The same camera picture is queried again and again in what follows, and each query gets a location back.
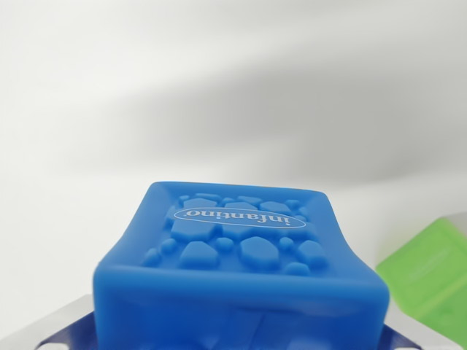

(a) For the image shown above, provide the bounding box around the blue embossed soft cube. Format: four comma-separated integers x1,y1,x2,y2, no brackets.
91,180,391,350

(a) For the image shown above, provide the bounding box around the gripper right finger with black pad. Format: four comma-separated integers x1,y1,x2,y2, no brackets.
379,305,461,350

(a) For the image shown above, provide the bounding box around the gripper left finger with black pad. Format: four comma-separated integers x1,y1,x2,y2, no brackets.
34,293,96,350

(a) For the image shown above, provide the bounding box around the green embossed soft cube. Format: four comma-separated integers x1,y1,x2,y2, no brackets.
375,215,467,338

